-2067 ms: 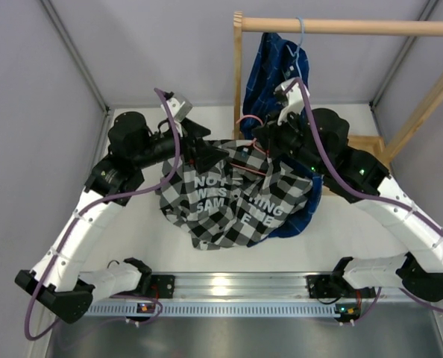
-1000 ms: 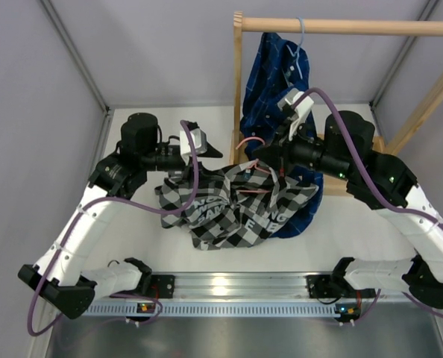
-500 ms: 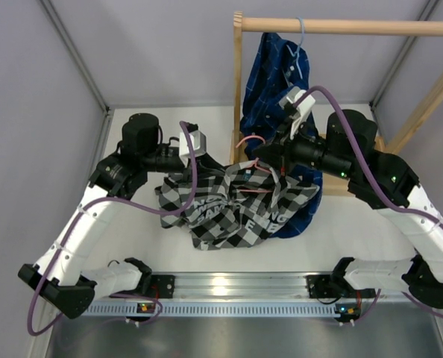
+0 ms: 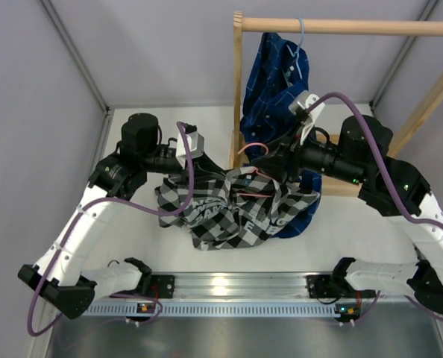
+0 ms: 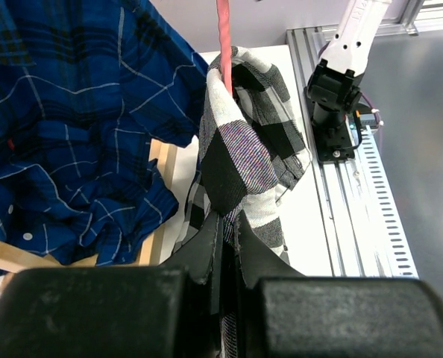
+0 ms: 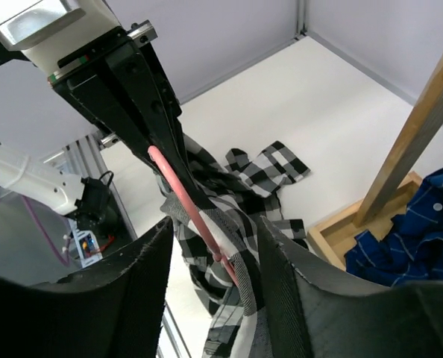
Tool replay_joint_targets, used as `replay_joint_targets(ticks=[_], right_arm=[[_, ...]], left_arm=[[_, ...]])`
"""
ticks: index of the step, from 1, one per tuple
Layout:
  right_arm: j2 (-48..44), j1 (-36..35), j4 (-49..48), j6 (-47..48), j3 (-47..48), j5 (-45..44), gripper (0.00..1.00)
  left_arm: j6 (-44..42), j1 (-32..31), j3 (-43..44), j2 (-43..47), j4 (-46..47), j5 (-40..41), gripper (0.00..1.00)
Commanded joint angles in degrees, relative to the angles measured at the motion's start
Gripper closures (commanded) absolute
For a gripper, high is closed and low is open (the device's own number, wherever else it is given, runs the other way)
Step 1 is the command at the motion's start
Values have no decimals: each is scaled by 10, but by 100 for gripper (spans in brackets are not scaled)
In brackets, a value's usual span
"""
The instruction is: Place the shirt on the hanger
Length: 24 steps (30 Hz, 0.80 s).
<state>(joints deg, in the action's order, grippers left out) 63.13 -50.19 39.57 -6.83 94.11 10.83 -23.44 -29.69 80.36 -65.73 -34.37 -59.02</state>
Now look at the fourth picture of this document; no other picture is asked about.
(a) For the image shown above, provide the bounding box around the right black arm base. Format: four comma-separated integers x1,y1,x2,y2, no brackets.
307,274,351,300

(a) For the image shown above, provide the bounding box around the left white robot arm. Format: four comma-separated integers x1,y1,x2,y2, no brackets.
18,113,205,319

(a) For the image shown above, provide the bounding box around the wooden clothes rack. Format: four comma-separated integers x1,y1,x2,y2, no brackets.
231,10,443,197

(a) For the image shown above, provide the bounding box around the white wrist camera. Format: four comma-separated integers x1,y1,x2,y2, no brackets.
289,90,325,145
175,124,204,166

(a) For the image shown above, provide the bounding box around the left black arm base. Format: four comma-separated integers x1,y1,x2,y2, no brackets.
129,274,175,299

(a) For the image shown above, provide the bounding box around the black white checkered shirt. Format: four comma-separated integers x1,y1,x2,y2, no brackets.
159,167,321,251

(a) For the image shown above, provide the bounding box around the right aluminium frame post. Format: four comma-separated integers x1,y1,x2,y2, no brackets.
368,0,442,113

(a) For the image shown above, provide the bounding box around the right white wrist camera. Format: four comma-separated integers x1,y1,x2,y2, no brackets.
289,90,325,145

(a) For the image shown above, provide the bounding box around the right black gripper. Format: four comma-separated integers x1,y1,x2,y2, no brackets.
253,120,368,188

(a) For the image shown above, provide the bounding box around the aluminium mounting rail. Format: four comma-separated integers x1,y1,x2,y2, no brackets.
170,272,326,301

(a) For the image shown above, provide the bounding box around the blue plaid shirt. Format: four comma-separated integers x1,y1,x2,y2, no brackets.
240,33,322,245

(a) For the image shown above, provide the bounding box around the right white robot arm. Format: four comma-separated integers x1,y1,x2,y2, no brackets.
252,115,443,315

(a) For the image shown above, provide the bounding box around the aluminium frame post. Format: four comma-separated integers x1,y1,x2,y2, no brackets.
37,0,113,113
368,0,442,113

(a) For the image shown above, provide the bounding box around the pink wire hanger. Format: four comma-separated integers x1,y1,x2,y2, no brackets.
238,142,274,198

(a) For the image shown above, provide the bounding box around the left aluminium frame post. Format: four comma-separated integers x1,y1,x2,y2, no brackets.
37,0,113,113

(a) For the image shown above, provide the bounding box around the slotted grey cable duct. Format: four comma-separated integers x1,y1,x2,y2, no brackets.
84,300,343,318

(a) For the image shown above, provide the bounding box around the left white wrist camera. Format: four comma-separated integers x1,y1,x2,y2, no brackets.
175,124,204,166

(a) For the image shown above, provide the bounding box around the blue wire hanger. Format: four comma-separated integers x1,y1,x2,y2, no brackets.
289,17,305,79

